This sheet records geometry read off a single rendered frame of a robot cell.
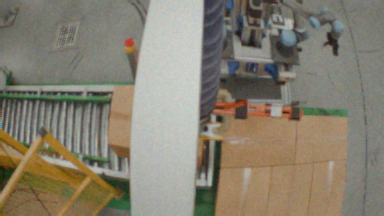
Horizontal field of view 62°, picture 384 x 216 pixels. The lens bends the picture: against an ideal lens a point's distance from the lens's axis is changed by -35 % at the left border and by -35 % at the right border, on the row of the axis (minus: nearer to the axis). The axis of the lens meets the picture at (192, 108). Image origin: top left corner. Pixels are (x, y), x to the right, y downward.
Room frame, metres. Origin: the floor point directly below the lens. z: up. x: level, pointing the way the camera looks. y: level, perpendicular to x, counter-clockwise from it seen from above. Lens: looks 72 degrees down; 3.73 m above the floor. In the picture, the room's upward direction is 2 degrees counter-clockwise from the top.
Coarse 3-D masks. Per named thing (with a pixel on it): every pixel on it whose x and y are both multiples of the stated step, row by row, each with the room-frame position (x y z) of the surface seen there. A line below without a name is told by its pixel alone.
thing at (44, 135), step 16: (32, 144) 0.37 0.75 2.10; (32, 160) 0.31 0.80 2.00; (16, 176) 0.20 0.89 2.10; (80, 176) 0.38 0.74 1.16; (96, 176) 0.42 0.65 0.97; (64, 192) 0.24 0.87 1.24; (80, 192) 0.28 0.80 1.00; (96, 192) 0.35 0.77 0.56; (112, 192) 0.41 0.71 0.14; (64, 208) 0.13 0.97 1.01
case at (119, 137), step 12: (120, 96) 0.98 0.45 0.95; (132, 96) 0.97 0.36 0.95; (120, 108) 0.90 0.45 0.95; (132, 108) 0.90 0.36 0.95; (120, 120) 0.82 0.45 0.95; (108, 132) 0.74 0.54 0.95; (120, 132) 0.74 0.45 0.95; (108, 144) 0.66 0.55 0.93; (120, 144) 0.66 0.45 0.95; (120, 156) 0.66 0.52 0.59
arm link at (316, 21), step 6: (282, 0) 1.33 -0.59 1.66; (288, 0) 1.32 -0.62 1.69; (294, 0) 1.32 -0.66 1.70; (288, 6) 1.29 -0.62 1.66; (294, 6) 1.25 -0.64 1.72; (300, 6) 1.24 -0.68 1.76; (300, 12) 1.20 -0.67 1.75; (306, 12) 1.17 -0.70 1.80; (312, 12) 1.18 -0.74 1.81; (306, 18) 1.15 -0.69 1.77; (312, 18) 1.11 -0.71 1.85; (318, 18) 1.11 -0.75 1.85; (324, 18) 1.12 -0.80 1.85; (312, 24) 1.08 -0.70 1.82; (318, 24) 1.07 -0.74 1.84; (324, 24) 1.10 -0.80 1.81
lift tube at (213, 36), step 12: (204, 0) 0.69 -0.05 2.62; (216, 0) 0.70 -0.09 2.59; (204, 12) 0.68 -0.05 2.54; (216, 12) 0.71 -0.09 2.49; (204, 24) 0.68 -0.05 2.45; (216, 24) 0.72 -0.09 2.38; (204, 36) 0.68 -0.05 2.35; (216, 36) 0.71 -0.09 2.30; (216, 48) 0.71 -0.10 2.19; (204, 60) 0.69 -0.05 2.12; (216, 60) 0.71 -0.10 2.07; (204, 72) 0.69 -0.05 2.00; (216, 72) 0.72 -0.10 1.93; (204, 84) 0.69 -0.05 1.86; (216, 84) 0.74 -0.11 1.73; (204, 96) 0.68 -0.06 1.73; (216, 96) 0.73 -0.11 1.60
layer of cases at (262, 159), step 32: (256, 128) 0.84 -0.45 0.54; (288, 128) 0.82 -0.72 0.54; (320, 128) 0.79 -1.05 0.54; (224, 160) 0.63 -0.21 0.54; (256, 160) 0.60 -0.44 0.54; (288, 160) 0.57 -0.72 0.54; (320, 160) 0.51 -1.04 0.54; (224, 192) 0.38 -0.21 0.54; (256, 192) 0.34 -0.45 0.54; (288, 192) 0.29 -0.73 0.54; (320, 192) 0.22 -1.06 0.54
